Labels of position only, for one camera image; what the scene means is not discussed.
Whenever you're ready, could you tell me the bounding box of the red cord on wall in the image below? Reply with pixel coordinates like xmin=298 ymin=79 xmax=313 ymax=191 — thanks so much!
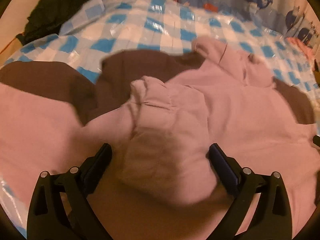
xmin=0 ymin=38 xmax=20 ymax=55

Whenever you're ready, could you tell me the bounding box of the pink clothing pile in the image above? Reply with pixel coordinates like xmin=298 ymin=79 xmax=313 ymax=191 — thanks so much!
xmin=286 ymin=37 xmax=319 ymax=61

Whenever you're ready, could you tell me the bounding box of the pink and brown jacket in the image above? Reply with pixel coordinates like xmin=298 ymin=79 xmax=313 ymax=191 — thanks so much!
xmin=1 ymin=37 xmax=319 ymax=239

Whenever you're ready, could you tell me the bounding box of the black garment on bed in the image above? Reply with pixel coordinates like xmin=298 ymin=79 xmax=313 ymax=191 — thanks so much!
xmin=16 ymin=0 xmax=89 ymax=46

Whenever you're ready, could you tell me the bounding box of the blue white checkered bed cover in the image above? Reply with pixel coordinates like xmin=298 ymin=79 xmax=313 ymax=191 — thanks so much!
xmin=1 ymin=0 xmax=319 ymax=238

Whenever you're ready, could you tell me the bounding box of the whale pattern curtain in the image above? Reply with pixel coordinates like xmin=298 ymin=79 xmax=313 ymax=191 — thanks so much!
xmin=175 ymin=0 xmax=319 ymax=49

